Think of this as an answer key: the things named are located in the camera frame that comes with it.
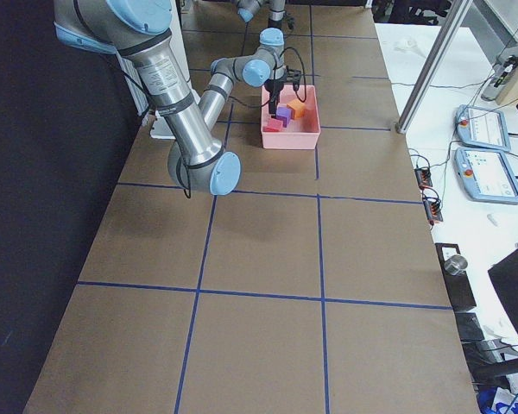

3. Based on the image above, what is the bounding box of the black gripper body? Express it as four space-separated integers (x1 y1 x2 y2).
268 13 295 30
265 66 303 96

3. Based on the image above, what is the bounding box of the purple foam cube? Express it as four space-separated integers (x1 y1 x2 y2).
275 107 293 128

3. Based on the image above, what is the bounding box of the orange foam cube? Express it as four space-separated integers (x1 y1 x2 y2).
286 98 306 120

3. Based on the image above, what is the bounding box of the red foam cube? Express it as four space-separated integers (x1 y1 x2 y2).
262 118 284 132

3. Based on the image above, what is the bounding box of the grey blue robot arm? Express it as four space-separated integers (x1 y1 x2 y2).
54 0 287 196
231 0 294 31

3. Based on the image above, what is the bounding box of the pink plastic bin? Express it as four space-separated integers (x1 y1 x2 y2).
261 85 320 150

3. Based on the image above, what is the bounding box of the crumpled white tissue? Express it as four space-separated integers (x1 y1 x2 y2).
394 37 426 59

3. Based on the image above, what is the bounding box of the orange black connector block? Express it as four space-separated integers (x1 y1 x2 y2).
422 196 444 225
414 166 433 189

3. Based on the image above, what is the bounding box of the upper teach pendant tablet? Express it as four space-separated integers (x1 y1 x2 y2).
455 105 511 152

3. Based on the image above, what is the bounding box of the teach pendant tablet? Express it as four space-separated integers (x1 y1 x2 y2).
454 147 518 205
455 105 511 152

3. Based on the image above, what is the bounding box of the lower teach pendant tablet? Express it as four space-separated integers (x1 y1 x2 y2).
454 147 518 205

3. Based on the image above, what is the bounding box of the small metal cup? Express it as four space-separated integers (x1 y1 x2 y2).
444 254 468 276

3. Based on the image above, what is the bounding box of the black box on desk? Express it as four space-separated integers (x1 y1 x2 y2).
435 242 477 312

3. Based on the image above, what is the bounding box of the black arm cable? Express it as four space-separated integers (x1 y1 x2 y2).
280 47 308 104

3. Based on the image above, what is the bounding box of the white pedestal column with base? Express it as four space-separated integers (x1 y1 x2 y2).
148 0 195 140

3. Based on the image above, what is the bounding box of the aluminium frame post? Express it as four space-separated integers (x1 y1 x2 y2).
395 0 473 135

